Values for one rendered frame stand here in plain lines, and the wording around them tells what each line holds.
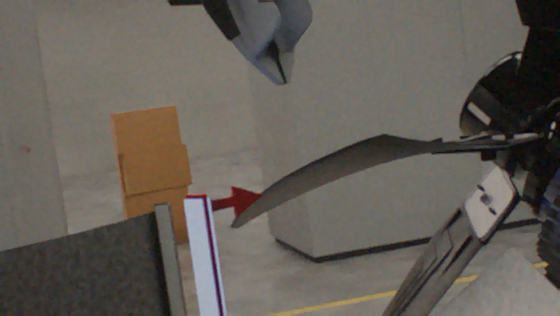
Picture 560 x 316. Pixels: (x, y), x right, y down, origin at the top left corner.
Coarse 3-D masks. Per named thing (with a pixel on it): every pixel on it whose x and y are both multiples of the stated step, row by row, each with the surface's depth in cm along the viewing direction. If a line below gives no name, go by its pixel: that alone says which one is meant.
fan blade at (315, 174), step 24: (360, 144) 77; (384, 144) 79; (408, 144) 80; (432, 144) 83; (456, 144) 85; (480, 144) 89; (504, 144) 93; (312, 168) 82; (336, 168) 85; (360, 168) 91; (264, 192) 85; (288, 192) 90; (240, 216) 91
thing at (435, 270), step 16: (464, 208) 112; (448, 224) 113; (464, 224) 109; (432, 240) 116; (448, 240) 110; (464, 240) 106; (432, 256) 112; (448, 256) 108; (464, 256) 106; (416, 272) 114; (432, 272) 110; (448, 272) 106; (400, 288) 117; (416, 288) 111; (432, 288) 108; (448, 288) 105; (400, 304) 113; (416, 304) 109; (432, 304) 106
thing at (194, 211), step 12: (192, 204) 77; (192, 216) 77; (204, 216) 76; (192, 228) 77; (204, 228) 76; (192, 240) 78; (204, 240) 76; (192, 252) 78; (204, 252) 77; (204, 264) 77; (204, 276) 77; (204, 288) 77; (204, 300) 78; (216, 300) 77; (204, 312) 78; (216, 312) 77
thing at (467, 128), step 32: (512, 64) 103; (480, 96) 103; (512, 96) 101; (544, 96) 100; (480, 128) 104; (512, 128) 101; (544, 128) 100; (512, 160) 102; (544, 160) 97; (544, 192) 99
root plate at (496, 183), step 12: (492, 168) 111; (492, 180) 110; (504, 180) 107; (480, 192) 111; (492, 192) 108; (504, 192) 106; (516, 192) 104; (468, 204) 112; (480, 204) 109; (492, 204) 107; (504, 204) 104; (480, 216) 108; (492, 216) 106; (480, 228) 107; (492, 228) 104; (480, 240) 105
